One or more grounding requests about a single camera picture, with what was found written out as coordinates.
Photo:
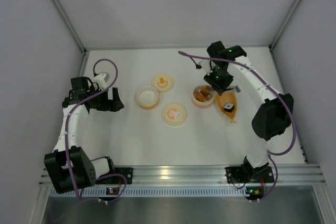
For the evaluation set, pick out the cream lid orange handle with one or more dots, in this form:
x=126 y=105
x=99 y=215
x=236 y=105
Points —
x=163 y=82

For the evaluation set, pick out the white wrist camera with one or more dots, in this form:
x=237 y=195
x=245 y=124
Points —
x=203 y=65
x=101 y=80

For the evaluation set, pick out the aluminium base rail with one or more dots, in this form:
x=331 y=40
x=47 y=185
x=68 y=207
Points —
x=201 y=181

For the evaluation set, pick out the metal tongs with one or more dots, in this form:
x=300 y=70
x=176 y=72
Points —
x=234 y=89

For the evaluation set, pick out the cream lid pink handle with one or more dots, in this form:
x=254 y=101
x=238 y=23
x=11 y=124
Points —
x=174 y=114

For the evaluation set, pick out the black white sushi roll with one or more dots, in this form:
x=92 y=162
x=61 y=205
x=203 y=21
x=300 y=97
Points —
x=229 y=107

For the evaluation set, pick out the pink lunch bowl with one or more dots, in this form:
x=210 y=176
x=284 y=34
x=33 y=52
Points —
x=204 y=104

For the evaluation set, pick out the aluminium frame post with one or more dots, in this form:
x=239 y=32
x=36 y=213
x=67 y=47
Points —
x=66 y=20
x=284 y=24

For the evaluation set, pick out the right aluminium frame post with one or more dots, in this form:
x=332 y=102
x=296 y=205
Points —
x=284 y=24

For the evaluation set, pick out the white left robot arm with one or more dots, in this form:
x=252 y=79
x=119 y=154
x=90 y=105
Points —
x=68 y=166

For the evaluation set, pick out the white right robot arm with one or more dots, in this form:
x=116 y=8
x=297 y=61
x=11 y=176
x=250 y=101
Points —
x=274 y=109

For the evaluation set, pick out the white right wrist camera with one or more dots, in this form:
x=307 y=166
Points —
x=203 y=65

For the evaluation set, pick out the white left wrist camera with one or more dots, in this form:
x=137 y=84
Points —
x=101 y=80

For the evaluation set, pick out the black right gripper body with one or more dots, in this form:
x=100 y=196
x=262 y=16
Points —
x=219 y=83

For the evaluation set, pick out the yellow lunch bowl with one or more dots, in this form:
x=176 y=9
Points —
x=147 y=97

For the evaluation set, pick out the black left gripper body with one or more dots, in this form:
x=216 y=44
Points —
x=104 y=100

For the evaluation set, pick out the orange fried food piece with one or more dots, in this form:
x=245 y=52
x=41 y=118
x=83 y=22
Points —
x=199 y=97
x=205 y=93

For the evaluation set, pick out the left aluminium frame post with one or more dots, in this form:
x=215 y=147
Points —
x=66 y=20

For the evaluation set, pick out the woven boat-shaped basket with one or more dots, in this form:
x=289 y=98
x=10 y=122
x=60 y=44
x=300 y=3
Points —
x=227 y=97

